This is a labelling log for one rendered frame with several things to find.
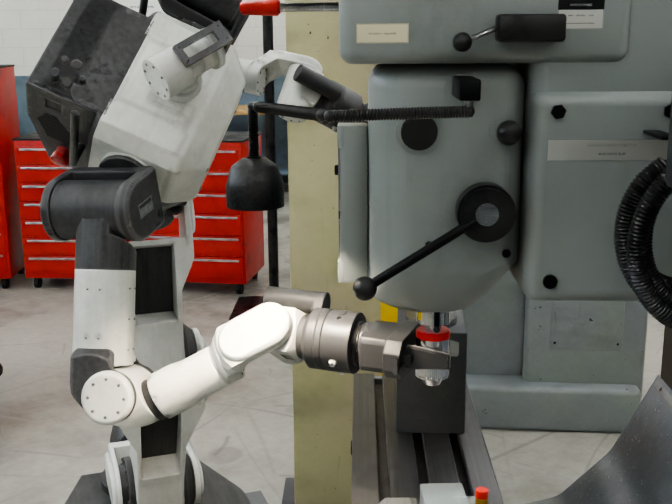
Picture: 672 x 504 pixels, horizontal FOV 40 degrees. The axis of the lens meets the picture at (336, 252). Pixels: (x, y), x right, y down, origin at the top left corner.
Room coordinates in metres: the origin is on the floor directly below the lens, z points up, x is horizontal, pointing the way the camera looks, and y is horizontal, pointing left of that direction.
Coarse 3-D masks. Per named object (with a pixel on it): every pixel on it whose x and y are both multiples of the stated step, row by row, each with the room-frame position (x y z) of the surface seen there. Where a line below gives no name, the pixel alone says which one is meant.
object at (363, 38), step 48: (384, 0) 1.08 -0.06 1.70; (432, 0) 1.08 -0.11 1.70; (480, 0) 1.08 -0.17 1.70; (528, 0) 1.07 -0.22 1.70; (576, 0) 1.07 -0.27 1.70; (624, 0) 1.07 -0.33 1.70; (384, 48) 1.08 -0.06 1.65; (432, 48) 1.08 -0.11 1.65; (480, 48) 1.08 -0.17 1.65; (528, 48) 1.07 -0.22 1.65; (576, 48) 1.07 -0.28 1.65; (624, 48) 1.07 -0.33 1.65
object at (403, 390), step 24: (408, 312) 1.55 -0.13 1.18; (456, 312) 1.59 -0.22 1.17; (456, 336) 1.48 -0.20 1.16; (456, 360) 1.48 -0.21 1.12; (408, 384) 1.48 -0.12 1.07; (456, 384) 1.48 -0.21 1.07; (408, 408) 1.48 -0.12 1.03; (432, 408) 1.48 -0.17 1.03; (456, 408) 1.48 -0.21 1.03; (432, 432) 1.48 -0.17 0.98; (456, 432) 1.48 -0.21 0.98
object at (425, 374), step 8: (416, 344) 1.19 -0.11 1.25; (424, 344) 1.18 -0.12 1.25; (432, 344) 1.17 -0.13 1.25; (440, 344) 1.17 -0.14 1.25; (448, 344) 1.18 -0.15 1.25; (448, 352) 1.19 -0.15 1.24; (424, 376) 1.18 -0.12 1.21; (432, 376) 1.17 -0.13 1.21; (440, 376) 1.18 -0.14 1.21; (448, 376) 1.19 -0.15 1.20
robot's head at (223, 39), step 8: (216, 24) 1.39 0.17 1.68; (200, 32) 1.38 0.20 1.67; (208, 32) 1.38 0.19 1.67; (216, 32) 1.39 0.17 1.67; (224, 32) 1.39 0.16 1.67; (184, 40) 1.36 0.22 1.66; (192, 40) 1.37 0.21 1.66; (216, 40) 1.40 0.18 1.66; (224, 40) 1.39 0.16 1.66; (232, 40) 1.39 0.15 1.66; (176, 48) 1.35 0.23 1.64; (208, 48) 1.37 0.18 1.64; (216, 48) 1.37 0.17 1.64; (224, 48) 1.41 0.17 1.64; (184, 56) 1.35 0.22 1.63; (192, 56) 1.36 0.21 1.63; (200, 56) 1.36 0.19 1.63; (224, 56) 1.40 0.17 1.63; (184, 64) 1.35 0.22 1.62; (192, 64) 1.36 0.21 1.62; (224, 64) 1.42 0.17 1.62
